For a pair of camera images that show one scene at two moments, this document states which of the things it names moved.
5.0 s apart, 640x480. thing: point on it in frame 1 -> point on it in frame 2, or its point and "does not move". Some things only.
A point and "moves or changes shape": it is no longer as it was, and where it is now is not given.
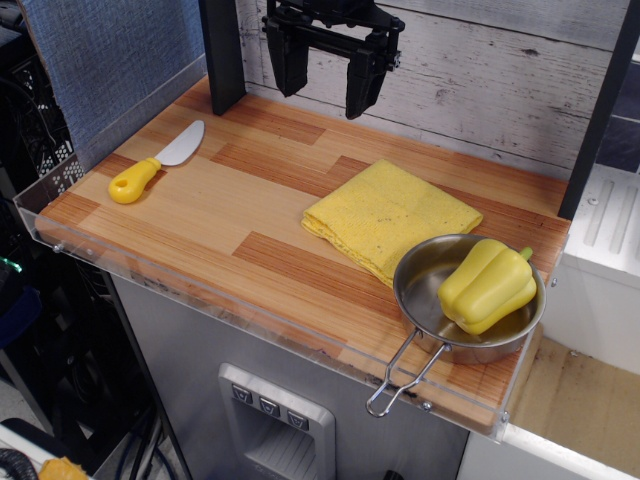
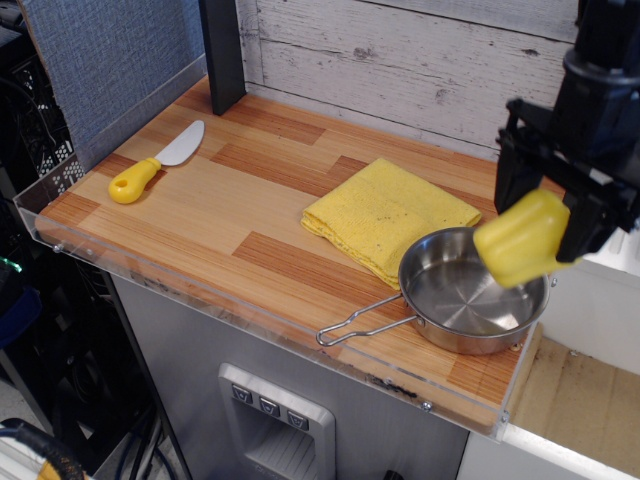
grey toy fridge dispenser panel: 273,433 does not move
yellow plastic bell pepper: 487,286 -> 522,240
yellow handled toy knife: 128,185 does not move
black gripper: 361,27 -> 596,199
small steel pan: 417,279 moves or changes shape
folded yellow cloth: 393,203 does not move
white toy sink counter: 575,406 does not move
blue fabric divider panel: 112,59 does not move
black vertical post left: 224,53 does not move
